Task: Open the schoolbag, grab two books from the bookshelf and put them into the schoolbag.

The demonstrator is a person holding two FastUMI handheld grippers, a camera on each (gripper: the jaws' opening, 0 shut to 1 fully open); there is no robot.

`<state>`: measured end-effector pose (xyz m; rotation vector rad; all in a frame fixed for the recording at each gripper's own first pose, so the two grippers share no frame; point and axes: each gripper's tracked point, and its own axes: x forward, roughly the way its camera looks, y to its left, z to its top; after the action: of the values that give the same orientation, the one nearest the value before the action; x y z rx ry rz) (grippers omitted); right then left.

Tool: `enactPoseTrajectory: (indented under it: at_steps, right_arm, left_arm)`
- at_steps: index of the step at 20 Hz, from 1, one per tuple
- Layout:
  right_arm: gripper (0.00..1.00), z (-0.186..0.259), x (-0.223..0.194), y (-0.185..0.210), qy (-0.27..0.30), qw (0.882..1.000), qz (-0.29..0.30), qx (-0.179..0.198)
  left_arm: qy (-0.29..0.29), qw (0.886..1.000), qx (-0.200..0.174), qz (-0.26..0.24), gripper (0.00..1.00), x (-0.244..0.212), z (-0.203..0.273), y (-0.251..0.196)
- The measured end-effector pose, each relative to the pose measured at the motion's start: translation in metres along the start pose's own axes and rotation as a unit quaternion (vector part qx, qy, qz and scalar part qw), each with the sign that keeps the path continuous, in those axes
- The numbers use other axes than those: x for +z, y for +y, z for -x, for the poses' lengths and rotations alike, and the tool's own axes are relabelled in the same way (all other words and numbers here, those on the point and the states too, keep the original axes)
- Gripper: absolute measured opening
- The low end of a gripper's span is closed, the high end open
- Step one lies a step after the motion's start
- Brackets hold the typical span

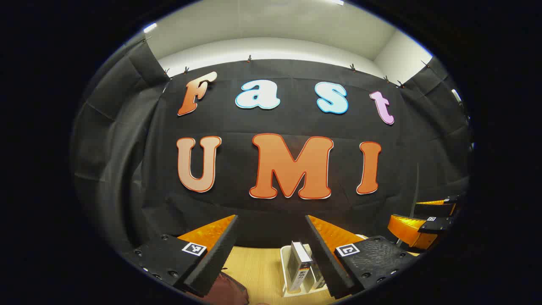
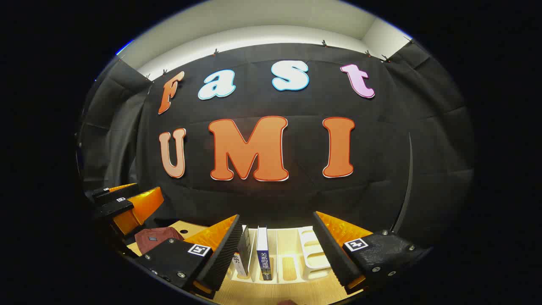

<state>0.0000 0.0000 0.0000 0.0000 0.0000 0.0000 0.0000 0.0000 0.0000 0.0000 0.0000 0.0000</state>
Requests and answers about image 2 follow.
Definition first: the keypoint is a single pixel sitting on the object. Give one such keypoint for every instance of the maroon schoolbag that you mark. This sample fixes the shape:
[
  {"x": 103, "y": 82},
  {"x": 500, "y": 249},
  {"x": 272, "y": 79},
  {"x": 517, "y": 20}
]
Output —
[{"x": 166, "y": 237}]

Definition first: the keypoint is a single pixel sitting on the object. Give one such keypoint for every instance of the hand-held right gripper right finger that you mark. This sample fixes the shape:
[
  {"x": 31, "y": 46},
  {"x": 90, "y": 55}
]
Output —
[{"x": 334, "y": 258}]

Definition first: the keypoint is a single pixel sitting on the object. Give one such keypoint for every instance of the blue cover book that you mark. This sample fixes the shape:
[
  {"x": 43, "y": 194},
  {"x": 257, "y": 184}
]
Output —
[{"x": 263, "y": 254}]

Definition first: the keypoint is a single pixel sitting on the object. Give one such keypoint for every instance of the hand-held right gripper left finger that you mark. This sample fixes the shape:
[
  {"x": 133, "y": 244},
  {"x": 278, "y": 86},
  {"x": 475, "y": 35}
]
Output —
[{"x": 224, "y": 258}]

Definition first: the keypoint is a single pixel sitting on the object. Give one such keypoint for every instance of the cream plastic bookshelf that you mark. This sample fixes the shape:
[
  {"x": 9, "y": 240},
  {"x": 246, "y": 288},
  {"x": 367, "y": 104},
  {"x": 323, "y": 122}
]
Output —
[{"x": 313, "y": 254}]

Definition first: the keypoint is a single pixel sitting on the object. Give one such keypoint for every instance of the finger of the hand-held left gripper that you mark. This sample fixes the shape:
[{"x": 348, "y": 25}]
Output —
[
  {"x": 142, "y": 207},
  {"x": 114, "y": 194}
]

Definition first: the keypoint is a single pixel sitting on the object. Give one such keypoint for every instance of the white portrait cover book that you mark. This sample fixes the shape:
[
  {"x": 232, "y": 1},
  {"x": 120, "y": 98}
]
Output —
[{"x": 244, "y": 250}]

